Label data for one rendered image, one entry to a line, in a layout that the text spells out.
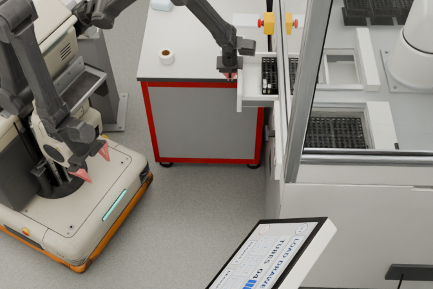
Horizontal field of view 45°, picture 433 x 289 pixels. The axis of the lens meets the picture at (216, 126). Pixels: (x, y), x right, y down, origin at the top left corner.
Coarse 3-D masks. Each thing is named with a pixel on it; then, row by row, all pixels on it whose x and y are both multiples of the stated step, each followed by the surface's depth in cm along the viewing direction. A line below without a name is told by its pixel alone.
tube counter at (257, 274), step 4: (256, 268) 137; (260, 268) 136; (264, 268) 135; (256, 272) 136; (260, 272) 134; (252, 276) 136; (256, 276) 134; (260, 276) 133; (248, 280) 135; (252, 280) 134; (256, 280) 132; (244, 284) 135; (248, 284) 133; (252, 284) 132; (244, 288) 133; (248, 288) 132
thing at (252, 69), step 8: (248, 56) 218; (256, 56) 218; (264, 56) 218; (272, 56) 218; (248, 64) 221; (256, 64) 221; (248, 72) 218; (256, 72) 218; (248, 80) 215; (256, 80) 215; (248, 88) 213; (256, 88) 213; (248, 96) 202; (256, 96) 202; (264, 96) 202; (272, 96) 202; (248, 104) 205; (256, 104) 205; (264, 104) 205; (272, 104) 205
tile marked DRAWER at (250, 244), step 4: (252, 240) 153; (256, 240) 151; (248, 244) 152; (252, 244) 151; (244, 248) 152; (248, 248) 150; (240, 252) 151; (244, 252) 150; (248, 252) 148; (236, 256) 151; (240, 256) 149; (244, 256) 148; (236, 260) 149; (240, 260) 147; (232, 264) 149; (236, 264) 147
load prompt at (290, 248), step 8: (296, 240) 135; (288, 248) 135; (280, 256) 134; (288, 256) 132; (280, 264) 131; (272, 272) 130; (264, 280) 130; (272, 280) 127; (256, 288) 129; (264, 288) 127
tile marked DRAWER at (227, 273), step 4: (228, 268) 148; (224, 272) 148; (228, 272) 146; (232, 272) 145; (220, 276) 147; (224, 276) 146; (228, 276) 144; (220, 280) 145; (224, 280) 144; (216, 284) 145; (220, 284) 143; (212, 288) 145; (216, 288) 143
